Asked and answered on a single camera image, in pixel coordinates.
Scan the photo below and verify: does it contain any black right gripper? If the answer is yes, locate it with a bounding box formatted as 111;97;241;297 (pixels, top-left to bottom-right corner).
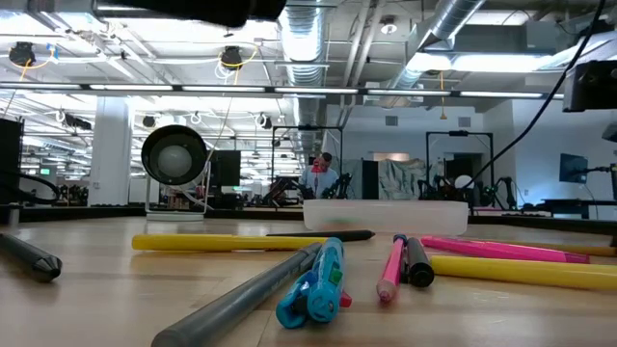
562;60;617;113

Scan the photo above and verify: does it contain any orange pencil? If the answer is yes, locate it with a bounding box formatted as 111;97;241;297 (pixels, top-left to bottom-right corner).
500;239;617;258

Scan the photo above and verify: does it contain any pink highlighter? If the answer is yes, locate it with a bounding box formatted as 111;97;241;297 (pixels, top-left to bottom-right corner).
420;235;591;265

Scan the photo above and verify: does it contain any yellow highlighter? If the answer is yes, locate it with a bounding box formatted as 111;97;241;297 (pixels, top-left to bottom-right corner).
131;233;329;253
430;254;617;292

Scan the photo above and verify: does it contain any short black marker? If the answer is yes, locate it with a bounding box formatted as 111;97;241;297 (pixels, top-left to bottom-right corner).
400;236;436;289

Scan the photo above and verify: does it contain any pink pencil with blue cap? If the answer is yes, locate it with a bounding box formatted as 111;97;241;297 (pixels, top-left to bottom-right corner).
375;233;410;304

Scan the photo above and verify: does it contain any thin black pen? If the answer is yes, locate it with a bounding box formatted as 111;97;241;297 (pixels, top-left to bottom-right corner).
266;229;377;243

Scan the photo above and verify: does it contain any blue multicolour click pen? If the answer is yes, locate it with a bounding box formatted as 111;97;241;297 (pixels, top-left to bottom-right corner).
275;236;353;331

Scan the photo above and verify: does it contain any long grey marker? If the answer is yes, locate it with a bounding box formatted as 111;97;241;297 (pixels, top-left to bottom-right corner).
150;242;323;347

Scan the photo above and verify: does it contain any dark grey faceted marker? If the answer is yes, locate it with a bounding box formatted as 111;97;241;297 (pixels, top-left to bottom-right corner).
0;232;64;284

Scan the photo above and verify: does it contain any translucent plastic supply box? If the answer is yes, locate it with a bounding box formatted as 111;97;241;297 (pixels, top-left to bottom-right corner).
303;199;470;236

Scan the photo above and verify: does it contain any black background desk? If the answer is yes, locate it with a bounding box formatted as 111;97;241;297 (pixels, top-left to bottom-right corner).
539;197;617;219

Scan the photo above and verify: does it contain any grey crumpled cover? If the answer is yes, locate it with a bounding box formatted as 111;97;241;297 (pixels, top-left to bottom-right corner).
378;157;433;201

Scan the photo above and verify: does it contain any black upright panel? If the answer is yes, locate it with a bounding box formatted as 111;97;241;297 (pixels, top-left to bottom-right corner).
362;159;381;200

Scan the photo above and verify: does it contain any long ceiling light bar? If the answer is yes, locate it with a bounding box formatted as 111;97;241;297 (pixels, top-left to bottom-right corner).
0;81;565;101

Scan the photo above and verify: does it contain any person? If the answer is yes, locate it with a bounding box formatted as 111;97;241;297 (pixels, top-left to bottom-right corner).
298;151;339;200

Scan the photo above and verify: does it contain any black computer monitor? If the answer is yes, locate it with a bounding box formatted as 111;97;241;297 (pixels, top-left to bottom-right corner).
210;149;242;194

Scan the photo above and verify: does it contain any round magnifier lamp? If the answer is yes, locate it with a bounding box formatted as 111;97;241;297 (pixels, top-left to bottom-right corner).
141;123;212;223

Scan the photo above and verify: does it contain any white pillar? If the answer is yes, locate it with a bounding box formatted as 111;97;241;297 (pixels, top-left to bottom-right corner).
88;95;135;207

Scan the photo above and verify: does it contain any black cabinet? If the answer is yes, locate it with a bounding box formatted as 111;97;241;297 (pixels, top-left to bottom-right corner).
0;118;24;206

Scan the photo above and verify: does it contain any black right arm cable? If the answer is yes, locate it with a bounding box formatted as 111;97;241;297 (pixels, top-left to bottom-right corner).
469;0;607;190

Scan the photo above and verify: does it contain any wall-mounted dark monitor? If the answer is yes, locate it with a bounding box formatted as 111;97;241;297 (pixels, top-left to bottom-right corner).
558;152;589;185

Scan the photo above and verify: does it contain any black metal frame rig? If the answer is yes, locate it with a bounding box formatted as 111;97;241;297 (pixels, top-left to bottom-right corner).
425;130;495;201
271;124;344;203

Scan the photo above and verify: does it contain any yellow hanging cord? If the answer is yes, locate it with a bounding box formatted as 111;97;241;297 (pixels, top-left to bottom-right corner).
439;71;448;120

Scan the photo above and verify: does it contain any silver slanted ventilation duct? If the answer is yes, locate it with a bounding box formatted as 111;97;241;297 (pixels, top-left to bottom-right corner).
385;0;488;105

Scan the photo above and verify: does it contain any silver ribbed ventilation duct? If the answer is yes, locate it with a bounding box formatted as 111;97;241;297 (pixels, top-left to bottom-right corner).
275;0;330;146

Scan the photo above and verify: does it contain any black ceiling box yellow cable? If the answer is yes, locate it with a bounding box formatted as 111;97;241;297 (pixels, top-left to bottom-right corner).
8;40;54;83
218;44;261;73

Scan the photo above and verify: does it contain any black table edge rail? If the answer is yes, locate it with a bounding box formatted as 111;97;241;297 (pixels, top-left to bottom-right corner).
0;204;617;237

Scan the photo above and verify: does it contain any black looped background cable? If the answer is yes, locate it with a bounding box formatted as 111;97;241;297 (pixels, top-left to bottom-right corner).
0;171;62;204

